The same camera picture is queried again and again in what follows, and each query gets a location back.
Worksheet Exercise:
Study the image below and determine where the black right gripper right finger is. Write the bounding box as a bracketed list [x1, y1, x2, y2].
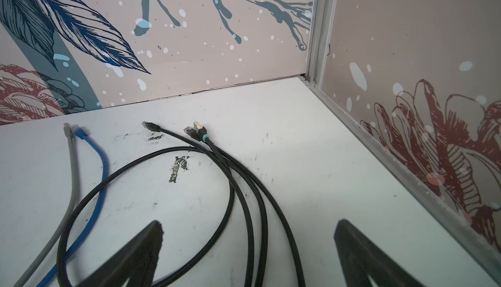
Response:
[334, 219, 423, 287]

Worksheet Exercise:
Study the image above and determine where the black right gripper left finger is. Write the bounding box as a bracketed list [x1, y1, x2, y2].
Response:
[79, 220, 163, 287]

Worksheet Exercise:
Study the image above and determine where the blue ethernet cable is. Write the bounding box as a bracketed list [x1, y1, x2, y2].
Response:
[36, 127, 110, 287]

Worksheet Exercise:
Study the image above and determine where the black looped ethernet cable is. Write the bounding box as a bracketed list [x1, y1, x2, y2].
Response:
[56, 145, 236, 287]

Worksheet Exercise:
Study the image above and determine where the black cable gold green plug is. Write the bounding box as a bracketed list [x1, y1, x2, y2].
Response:
[182, 122, 268, 286]

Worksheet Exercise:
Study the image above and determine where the grey ethernet cable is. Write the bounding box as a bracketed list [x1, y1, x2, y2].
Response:
[12, 122, 80, 287]

